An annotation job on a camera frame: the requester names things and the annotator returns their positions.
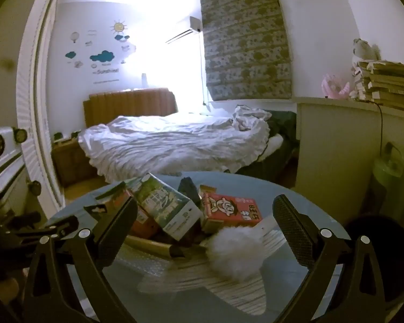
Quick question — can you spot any black cable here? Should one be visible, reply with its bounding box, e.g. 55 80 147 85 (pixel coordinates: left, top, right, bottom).
374 100 385 157

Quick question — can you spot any brown padded headboard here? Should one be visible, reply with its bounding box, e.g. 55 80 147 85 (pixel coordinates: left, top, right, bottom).
83 87 179 128

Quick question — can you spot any dark green cloth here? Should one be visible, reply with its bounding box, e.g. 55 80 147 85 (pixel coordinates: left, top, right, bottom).
266 111 298 142

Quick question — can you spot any white air conditioner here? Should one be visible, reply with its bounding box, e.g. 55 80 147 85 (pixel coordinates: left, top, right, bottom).
165 16 203 44

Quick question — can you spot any gold squeeze tube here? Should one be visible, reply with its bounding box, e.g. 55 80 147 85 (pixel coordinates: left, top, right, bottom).
126 235 186 258

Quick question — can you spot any bed with white duvet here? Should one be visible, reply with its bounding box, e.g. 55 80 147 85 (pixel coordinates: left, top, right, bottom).
78 105 283 175

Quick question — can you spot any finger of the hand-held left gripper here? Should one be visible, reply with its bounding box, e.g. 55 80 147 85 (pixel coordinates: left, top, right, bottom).
15 215 79 240
5 211 41 229

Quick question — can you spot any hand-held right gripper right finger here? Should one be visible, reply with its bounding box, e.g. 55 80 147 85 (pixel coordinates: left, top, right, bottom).
273 194 396 323

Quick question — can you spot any orange box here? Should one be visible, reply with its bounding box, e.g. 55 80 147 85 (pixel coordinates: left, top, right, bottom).
99 182 159 239

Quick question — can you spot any white louvred door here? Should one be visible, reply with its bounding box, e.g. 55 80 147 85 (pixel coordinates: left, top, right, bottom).
17 0 66 209

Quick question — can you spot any green white carton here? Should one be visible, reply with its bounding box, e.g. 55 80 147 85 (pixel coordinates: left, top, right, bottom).
126 173 203 241

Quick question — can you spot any wooden nightstand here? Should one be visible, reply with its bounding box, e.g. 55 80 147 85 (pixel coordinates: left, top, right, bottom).
52 138 98 187

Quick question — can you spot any group of wall stickers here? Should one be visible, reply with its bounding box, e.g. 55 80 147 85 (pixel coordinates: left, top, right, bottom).
65 20 137 85

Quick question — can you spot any black white packet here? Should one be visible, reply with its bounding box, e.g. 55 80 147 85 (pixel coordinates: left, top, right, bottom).
83 203 109 214

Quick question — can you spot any grey white plush toy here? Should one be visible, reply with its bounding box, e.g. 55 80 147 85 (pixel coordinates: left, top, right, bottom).
353 38 381 62

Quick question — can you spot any stack of books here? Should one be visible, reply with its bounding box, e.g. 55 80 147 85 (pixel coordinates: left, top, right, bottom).
352 60 404 111

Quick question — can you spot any dark bed base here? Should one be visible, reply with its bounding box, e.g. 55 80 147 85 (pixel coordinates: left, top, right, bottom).
242 135 298 180

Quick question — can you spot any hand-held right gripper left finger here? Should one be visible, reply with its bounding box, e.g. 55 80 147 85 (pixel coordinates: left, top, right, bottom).
22 196 138 323

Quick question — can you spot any white fluffy ball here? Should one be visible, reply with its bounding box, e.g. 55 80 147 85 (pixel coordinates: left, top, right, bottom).
207 226 261 280

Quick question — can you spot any red printed box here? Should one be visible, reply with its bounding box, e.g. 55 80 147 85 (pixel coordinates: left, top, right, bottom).
200 191 263 234

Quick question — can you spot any striped star-shaped mat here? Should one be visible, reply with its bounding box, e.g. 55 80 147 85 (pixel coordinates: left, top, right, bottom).
138 222 290 315

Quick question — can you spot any pink toy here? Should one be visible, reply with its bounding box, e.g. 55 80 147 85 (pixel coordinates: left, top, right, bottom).
321 73 351 100

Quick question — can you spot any dark blue packet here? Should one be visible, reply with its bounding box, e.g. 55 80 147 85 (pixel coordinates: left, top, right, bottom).
178 177 203 206

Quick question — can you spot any white cabinet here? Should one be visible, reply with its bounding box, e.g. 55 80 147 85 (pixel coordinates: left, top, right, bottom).
294 96 404 216

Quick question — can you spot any black trash bin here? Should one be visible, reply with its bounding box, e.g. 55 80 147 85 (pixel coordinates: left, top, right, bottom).
345 215 404 310

